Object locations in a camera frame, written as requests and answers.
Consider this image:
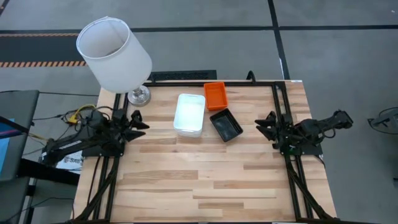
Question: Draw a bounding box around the dark grey cabinet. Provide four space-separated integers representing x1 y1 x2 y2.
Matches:
0 90 40 183

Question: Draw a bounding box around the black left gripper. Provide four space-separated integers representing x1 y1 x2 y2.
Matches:
111 110 150 147

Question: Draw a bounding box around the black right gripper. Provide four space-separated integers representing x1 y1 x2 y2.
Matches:
254 111 296 149

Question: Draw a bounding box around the black slotted plastic basket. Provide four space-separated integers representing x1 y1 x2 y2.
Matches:
209 108 244 143

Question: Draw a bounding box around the white printed label sheet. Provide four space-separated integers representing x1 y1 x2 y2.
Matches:
55 154 85 172

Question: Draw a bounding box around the white rectangular tray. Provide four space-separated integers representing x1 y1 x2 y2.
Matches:
173 93 206 139

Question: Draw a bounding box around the grey wheeled stand base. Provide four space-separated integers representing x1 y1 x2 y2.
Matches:
368 107 398 135

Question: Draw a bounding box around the yellow plug cable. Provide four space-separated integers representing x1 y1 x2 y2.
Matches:
67 104 97 125

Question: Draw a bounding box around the black floor grille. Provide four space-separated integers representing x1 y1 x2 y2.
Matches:
147 70 218 83

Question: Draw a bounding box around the black aluminium table frame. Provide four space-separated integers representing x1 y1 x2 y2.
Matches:
71 80 340 224

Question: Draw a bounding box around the orange slotted plastic basket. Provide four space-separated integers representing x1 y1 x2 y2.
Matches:
203 82 229 112

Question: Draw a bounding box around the white shade table lamp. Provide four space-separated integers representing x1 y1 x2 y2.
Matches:
76 16 153 107

